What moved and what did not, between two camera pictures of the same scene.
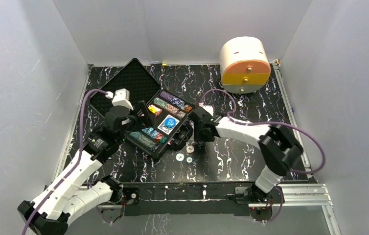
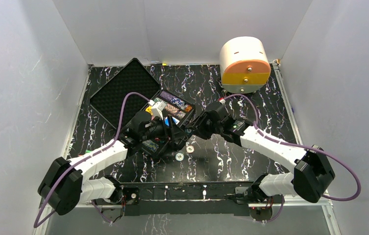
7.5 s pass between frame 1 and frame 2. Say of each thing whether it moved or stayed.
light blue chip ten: stayed
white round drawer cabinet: stayed
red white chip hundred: stayed
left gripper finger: moved
